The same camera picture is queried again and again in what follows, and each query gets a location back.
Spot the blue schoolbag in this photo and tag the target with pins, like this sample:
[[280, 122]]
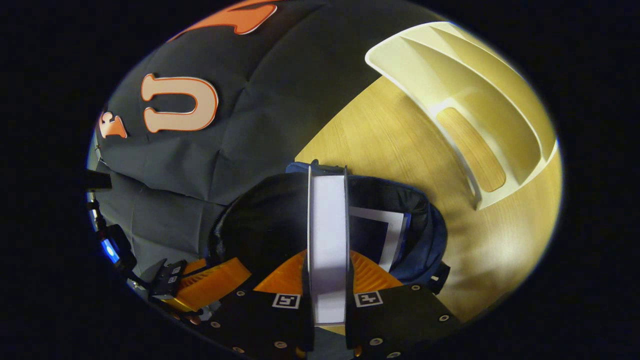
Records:
[[270, 220]]

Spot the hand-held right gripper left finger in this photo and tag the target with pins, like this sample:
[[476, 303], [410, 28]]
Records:
[[250, 320]]

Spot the grey portrait cover book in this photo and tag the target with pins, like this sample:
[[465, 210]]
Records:
[[327, 235]]

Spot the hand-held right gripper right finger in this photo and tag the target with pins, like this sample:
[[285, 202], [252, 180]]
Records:
[[400, 320]]

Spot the white bookshelf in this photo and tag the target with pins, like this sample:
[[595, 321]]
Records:
[[480, 100]]

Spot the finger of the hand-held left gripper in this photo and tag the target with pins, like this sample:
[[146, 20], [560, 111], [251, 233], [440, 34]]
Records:
[[195, 265], [215, 282]]

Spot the black backdrop cloth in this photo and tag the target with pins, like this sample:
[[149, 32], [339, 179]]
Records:
[[260, 125]]

